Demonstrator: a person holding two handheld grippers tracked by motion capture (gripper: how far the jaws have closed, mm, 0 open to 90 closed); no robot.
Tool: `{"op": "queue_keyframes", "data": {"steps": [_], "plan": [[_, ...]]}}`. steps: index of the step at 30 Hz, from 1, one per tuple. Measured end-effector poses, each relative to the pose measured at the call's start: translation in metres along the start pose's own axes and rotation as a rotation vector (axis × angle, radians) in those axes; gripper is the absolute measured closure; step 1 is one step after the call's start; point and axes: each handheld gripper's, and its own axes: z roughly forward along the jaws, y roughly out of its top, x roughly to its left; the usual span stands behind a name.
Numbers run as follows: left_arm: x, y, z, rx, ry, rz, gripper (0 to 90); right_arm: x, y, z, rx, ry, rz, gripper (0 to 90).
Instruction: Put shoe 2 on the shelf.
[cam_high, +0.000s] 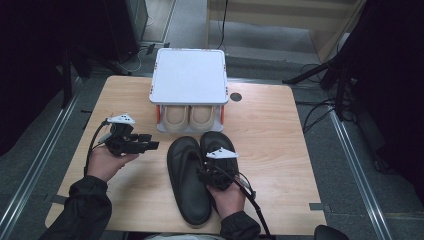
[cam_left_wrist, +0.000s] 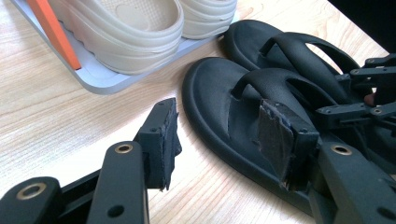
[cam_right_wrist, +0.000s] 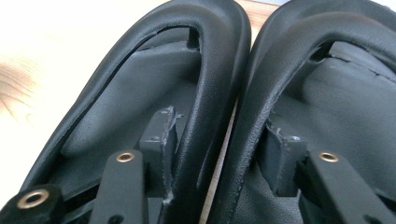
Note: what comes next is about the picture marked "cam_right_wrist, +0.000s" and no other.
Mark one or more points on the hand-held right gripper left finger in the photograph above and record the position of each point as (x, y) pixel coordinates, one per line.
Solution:
(157, 155)

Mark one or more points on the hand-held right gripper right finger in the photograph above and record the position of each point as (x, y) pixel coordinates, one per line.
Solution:
(286, 161)

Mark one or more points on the black insole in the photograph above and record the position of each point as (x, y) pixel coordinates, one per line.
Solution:
(342, 109)
(124, 93)

